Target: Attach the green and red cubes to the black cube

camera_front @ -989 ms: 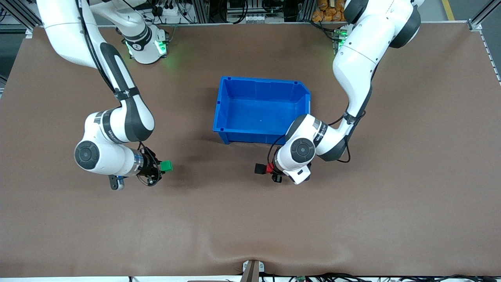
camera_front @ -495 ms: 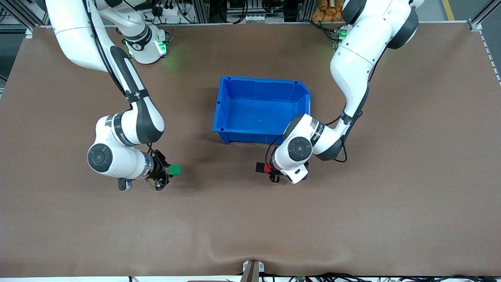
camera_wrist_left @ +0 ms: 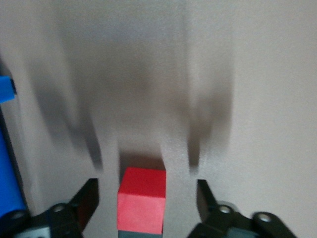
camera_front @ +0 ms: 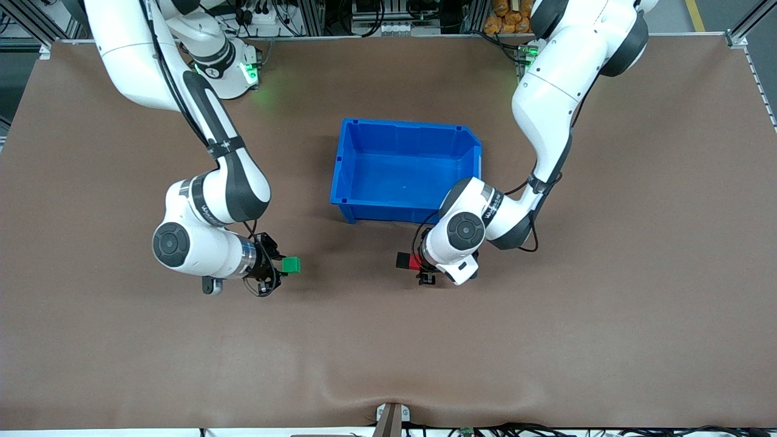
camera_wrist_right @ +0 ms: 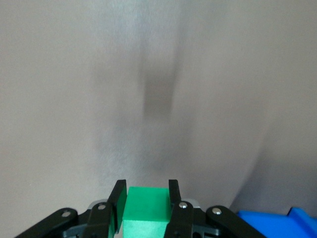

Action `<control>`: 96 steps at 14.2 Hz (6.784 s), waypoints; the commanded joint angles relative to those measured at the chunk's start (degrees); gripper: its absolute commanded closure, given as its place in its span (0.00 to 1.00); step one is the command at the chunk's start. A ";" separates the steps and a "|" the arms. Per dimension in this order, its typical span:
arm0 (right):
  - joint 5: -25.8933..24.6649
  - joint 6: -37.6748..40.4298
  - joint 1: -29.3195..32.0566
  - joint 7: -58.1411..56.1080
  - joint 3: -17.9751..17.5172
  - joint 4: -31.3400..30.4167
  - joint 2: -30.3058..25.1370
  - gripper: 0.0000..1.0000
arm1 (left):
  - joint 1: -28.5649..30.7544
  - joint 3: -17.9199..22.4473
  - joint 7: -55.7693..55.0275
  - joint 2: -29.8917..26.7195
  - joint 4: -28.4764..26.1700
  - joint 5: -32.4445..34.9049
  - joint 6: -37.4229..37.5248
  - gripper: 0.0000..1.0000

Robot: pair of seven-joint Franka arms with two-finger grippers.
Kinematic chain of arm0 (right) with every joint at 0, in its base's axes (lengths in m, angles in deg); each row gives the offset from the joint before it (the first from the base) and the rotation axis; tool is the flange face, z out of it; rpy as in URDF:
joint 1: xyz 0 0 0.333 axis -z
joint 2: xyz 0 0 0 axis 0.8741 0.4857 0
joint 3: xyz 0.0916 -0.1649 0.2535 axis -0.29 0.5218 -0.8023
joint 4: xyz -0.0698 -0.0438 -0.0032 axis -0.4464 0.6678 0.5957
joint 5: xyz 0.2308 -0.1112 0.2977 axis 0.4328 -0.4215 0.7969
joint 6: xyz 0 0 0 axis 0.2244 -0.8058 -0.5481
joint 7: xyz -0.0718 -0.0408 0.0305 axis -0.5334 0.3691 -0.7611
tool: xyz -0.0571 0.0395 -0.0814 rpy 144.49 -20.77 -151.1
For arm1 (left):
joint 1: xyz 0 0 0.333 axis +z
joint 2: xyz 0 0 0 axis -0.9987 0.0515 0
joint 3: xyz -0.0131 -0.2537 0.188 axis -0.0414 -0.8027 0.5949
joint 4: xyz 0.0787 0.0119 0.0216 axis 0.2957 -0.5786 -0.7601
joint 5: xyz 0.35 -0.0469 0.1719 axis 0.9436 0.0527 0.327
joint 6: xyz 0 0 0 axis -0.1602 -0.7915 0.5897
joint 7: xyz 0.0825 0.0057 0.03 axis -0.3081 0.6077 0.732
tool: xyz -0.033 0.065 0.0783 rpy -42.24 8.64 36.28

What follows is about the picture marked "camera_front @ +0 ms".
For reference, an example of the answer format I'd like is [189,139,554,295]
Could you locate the brown table mat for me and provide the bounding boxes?
[0,33,777,430]

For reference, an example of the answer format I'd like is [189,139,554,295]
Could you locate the blue plastic bin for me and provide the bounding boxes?
[330,118,483,225]

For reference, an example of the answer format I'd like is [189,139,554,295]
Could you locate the white power strip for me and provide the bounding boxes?
[231,5,289,30]

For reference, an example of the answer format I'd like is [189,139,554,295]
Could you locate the orange snack bags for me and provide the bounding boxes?
[483,0,536,36]

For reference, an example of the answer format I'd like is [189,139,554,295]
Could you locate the black left gripper cable loop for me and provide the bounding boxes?
[412,211,441,257]

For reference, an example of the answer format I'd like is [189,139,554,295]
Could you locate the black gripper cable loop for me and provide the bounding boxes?
[412,211,441,257]
[242,220,283,298]

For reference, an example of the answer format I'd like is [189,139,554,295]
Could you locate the black right gripper cable loop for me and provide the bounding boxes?
[242,220,283,298]

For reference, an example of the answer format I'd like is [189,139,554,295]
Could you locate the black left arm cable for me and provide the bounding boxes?
[501,173,565,253]

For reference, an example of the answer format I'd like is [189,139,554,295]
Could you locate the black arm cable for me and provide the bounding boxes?
[501,173,565,253]
[138,0,245,160]

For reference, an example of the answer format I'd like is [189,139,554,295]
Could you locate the metal table edge bracket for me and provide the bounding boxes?
[375,402,411,437]

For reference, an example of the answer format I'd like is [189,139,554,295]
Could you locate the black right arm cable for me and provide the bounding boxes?
[138,0,245,160]

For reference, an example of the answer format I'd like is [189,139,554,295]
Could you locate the aluminium frame post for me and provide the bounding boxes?
[725,0,777,50]
[0,0,61,60]

